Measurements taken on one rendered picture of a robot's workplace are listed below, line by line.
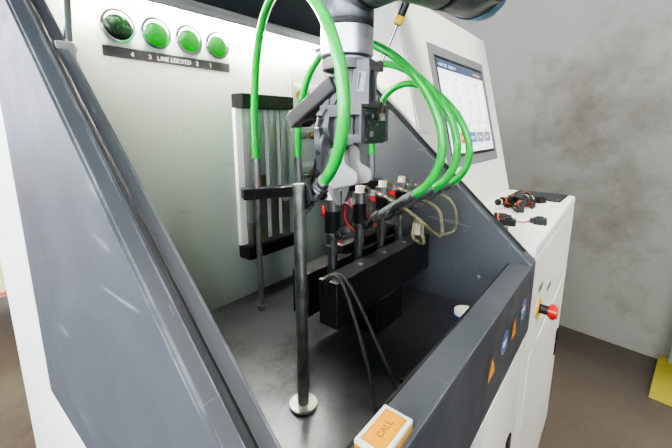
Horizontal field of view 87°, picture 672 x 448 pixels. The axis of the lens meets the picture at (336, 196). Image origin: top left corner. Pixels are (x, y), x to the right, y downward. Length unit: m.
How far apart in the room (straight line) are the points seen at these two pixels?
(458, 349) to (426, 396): 0.10
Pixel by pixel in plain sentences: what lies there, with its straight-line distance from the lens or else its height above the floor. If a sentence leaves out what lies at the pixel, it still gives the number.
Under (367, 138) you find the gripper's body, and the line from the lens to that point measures 0.50.
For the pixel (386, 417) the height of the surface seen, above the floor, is 0.96.
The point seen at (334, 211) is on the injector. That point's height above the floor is 1.08.
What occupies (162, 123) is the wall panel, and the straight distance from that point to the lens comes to 0.72.
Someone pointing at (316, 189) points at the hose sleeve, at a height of 1.15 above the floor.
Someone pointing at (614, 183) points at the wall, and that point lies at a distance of 2.46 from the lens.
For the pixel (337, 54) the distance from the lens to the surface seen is 0.39.
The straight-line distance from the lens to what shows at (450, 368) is 0.47.
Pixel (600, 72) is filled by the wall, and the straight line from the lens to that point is 2.48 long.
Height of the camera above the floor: 1.22
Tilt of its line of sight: 11 degrees down
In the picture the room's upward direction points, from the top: straight up
